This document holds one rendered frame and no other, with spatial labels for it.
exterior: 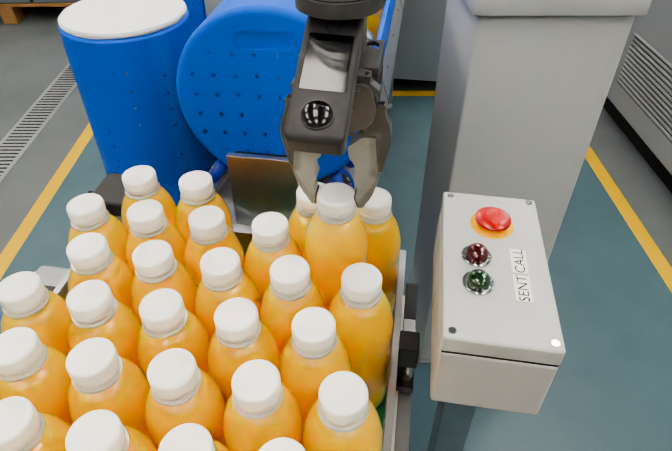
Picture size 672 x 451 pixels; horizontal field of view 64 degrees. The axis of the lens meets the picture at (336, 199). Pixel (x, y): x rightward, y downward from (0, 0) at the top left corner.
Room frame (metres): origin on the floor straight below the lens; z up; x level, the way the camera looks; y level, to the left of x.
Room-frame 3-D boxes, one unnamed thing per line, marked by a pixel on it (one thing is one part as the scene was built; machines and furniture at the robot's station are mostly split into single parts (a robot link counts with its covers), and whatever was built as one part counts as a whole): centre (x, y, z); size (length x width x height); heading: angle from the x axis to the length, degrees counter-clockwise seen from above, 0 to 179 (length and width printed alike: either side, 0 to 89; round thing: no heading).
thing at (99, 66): (1.21, 0.48, 0.59); 0.28 x 0.28 x 0.88
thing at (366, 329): (0.35, -0.02, 0.99); 0.07 x 0.07 x 0.19
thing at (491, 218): (0.42, -0.16, 1.11); 0.04 x 0.04 x 0.01
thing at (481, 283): (0.33, -0.13, 1.11); 0.02 x 0.02 x 0.01
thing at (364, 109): (0.44, 0.00, 1.27); 0.09 x 0.08 x 0.12; 171
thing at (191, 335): (0.32, 0.16, 0.99); 0.07 x 0.07 x 0.19
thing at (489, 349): (0.37, -0.15, 1.05); 0.20 x 0.10 x 0.10; 171
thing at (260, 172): (0.61, 0.10, 0.99); 0.10 x 0.02 x 0.12; 81
